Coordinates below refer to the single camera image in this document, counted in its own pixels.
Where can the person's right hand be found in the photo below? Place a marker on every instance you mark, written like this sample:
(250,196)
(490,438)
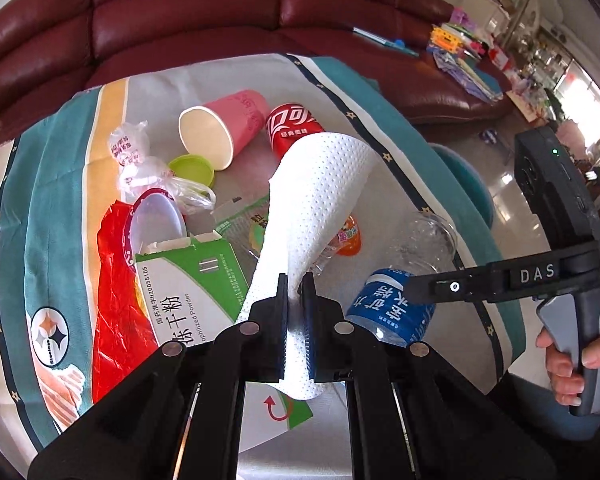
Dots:
(560,375)

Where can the teal white printed tablecloth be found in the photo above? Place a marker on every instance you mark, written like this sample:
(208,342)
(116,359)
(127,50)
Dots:
(55,185)

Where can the orange jelly cup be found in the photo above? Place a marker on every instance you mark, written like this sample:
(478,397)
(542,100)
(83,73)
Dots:
(350,240)

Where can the blue label water bottle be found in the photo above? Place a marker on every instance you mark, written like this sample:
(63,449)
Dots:
(380,305)

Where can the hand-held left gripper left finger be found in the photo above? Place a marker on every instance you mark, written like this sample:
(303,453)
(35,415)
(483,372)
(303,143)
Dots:
(280,330)

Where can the wooden side table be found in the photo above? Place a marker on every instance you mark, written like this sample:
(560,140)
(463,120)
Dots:
(525,105)

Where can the pink paper cup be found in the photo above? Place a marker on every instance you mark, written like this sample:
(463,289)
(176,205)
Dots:
(235,115)

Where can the green plastic lid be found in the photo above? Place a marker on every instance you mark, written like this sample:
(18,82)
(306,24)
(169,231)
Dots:
(192,170)

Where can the red white packet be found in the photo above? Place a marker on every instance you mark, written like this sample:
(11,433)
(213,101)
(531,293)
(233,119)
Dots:
(501,58)

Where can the stack of folded cloths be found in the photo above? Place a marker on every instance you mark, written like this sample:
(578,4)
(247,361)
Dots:
(465,75)

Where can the dark red leather sofa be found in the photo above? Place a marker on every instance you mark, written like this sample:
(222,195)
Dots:
(180,10)

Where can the teal thin book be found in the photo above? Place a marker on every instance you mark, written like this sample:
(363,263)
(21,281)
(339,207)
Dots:
(375,36)

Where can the clear plastic cup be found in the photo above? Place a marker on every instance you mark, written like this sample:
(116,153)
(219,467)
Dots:
(425,240)

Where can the white patterned disposable bowl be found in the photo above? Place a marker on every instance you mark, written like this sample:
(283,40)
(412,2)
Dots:
(155,217)

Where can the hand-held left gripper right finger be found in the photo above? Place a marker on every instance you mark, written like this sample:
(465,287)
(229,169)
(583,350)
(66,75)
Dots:
(307,330)

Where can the yellow orange toy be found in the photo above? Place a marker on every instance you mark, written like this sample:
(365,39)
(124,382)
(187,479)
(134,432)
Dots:
(442,37)

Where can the small blue plastic object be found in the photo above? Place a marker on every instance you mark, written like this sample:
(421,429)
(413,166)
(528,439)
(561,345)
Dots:
(399,43)

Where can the red soda can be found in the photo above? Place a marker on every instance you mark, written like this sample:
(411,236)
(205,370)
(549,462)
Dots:
(292,122)

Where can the green snack packet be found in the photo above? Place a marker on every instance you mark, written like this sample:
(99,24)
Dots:
(245,220)

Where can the blue plastic trash bin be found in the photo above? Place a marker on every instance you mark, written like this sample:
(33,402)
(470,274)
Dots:
(465,180)

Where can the green white medicine box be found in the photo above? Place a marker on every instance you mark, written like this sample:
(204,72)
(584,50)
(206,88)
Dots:
(190,290)

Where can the clear plastic bag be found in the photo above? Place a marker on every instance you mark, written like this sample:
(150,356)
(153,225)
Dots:
(130,152)

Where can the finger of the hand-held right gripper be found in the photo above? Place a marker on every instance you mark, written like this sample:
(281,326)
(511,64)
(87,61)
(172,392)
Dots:
(470,285)

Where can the white embossed paper towel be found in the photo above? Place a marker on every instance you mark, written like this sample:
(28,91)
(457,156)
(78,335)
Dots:
(310,195)

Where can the red plastic bag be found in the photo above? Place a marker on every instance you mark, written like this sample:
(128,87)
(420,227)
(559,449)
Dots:
(115,320)

